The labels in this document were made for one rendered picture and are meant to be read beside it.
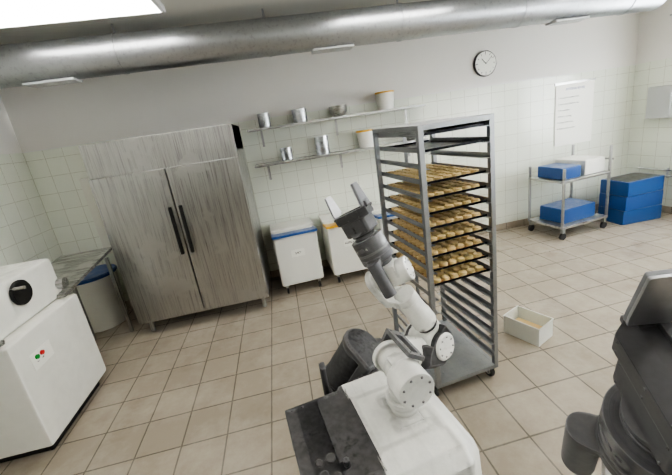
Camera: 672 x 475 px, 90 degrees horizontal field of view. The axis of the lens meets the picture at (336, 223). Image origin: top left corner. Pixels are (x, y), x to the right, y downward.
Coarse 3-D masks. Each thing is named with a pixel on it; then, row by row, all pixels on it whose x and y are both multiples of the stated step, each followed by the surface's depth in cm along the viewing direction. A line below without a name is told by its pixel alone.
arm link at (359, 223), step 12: (348, 216) 86; (360, 216) 83; (372, 216) 86; (348, 228) 88; (360, 228) 86; (372, 228) 86; (360, 240) 87; (372, 240) 85; (384, 240) 87; (360, 252) 86; (372, 252) 85
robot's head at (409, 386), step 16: (384, 352) 62; (400, 352) 62; (384, 368) 61; (400, 368) 57; (416, 368) 56; (400, 384) 55; (416, 384) 55; (432, 384) 56; (400, 400) 55; (416, 400) 56
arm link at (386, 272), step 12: (384, 252) 86; (372, 264) 84; (384, 264) 87; (396, 264) 86; (408, 264) 88; (372, 276) 85; (384, 276) 84; (396, 276) 86; (408, 276) 85; (384, 288) 84
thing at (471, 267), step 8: (400, 256) 253; (416, 264) 236; (464, 264) 229; (472, 264) 223; (424, 272) 222; (440, 272) 219; (448, 272) 218; (456, 272) 220; (464, 272) 214; (472, 272) 215; (440, 280) 210
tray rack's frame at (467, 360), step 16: (384, 128) 218; (400, 128) 197; (432, 128) 181; (432, 160) 255; (384, 208) 252; (384, 224) 255; (416, 288) 278; (464, 336) 268; (464, 352) 251; (480, 352) 248; (432, 368) 240; (448, 368) 237; (464, 368) 235; (480, 368) 233; (448, 384) 227
